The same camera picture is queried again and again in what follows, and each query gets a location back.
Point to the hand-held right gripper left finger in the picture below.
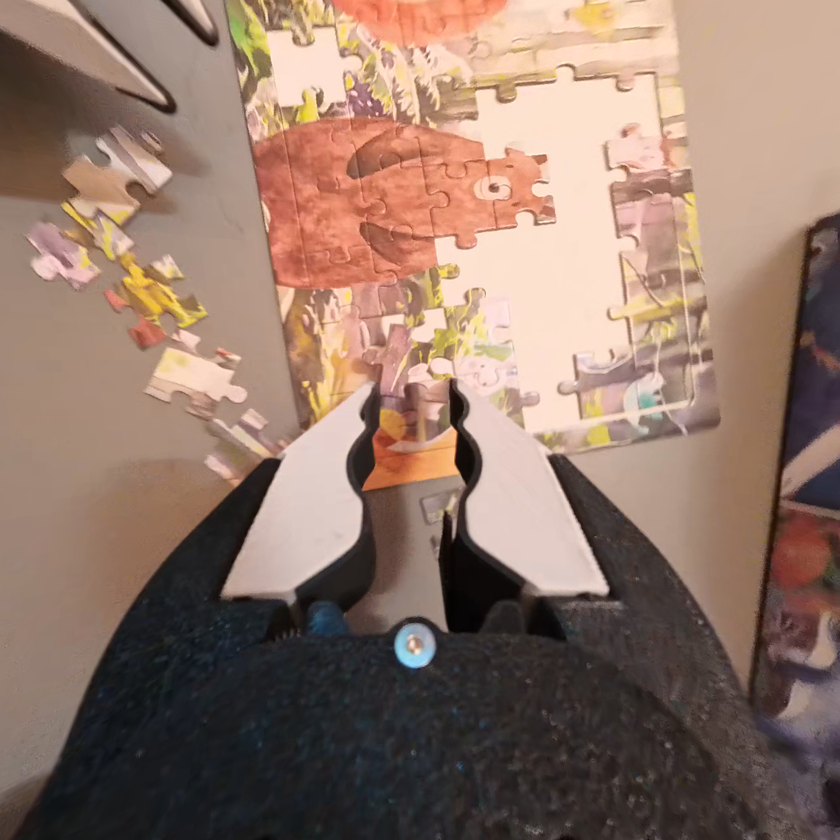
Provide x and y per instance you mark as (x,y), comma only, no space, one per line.
(295,525)

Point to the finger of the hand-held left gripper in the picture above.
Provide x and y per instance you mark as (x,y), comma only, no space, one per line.
(52,26)
(200,23)

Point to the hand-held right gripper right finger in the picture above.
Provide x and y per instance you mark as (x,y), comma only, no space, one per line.
(531,525)

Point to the forest animal jigsaw puzzle board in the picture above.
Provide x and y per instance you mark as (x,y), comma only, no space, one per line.
(394,197)

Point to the grey desk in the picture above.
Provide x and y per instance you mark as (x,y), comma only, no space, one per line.
(216,197)

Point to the striped puzzle piece red dot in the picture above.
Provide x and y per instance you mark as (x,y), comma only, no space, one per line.
(246,436)

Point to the large white grey puzzle piece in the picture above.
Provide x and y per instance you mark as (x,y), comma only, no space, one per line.
(111,177)

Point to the pale cream puzzle piece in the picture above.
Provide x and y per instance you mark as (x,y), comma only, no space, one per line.
(193,377)

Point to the small yellow grey puzzle piece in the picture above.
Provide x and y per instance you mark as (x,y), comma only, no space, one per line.
(105,233)

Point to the purple pink puzzle piece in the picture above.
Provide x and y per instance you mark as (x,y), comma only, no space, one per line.
(59,253)

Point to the yellow red puzzle piece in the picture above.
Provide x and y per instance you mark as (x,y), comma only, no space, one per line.
(154,295)

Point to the dark blue illustrated puzzle box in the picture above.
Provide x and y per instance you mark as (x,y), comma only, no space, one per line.
(807,394)

